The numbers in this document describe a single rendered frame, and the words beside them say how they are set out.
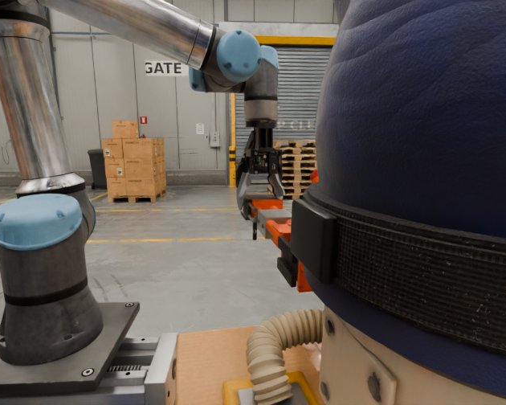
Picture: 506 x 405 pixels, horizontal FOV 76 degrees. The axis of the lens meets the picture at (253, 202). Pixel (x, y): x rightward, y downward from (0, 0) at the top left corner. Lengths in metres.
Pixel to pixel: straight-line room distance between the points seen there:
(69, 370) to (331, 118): 0.51
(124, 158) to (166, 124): 2.83
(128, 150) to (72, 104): 3.73
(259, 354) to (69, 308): 0.33
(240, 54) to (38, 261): 0.44
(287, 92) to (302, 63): 0.87
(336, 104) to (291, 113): 9.62
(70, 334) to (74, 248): 0.14
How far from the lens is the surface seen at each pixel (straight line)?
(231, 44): 0.57
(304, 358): 0.50
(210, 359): 0.49
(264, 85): 0.74
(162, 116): 9.93
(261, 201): 0.75
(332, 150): 0.18
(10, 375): 0.62
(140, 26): 0.58
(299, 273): 0.43
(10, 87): 0.71
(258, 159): 0.72
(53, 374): 0.59
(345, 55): 0.18
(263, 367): 0.38
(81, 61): 10.74
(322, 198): 0.19
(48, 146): 0.70
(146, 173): 7.28
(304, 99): 9.90
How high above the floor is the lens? 1.37
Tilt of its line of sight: 11 degrees down
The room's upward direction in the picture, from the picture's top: straight up
